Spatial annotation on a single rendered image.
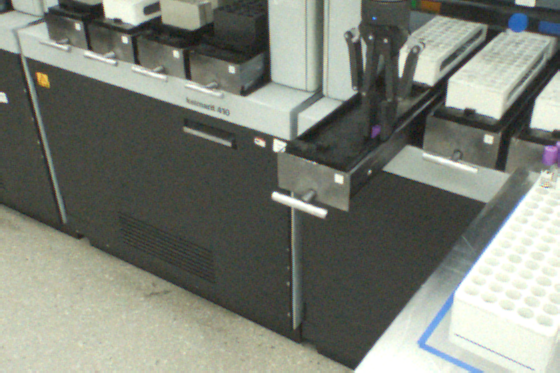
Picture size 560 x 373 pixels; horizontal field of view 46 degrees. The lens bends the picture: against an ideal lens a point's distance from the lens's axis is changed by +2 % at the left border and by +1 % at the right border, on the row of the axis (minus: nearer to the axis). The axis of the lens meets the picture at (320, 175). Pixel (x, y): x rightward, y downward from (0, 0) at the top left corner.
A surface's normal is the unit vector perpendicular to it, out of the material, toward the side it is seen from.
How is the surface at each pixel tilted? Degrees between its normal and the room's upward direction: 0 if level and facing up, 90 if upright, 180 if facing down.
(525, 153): 90
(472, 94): 90
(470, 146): 90
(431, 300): 0
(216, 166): 90
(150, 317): 0
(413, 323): 0
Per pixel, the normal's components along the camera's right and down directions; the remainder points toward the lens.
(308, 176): -0.52, 0.45
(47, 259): 0.01, -0.84
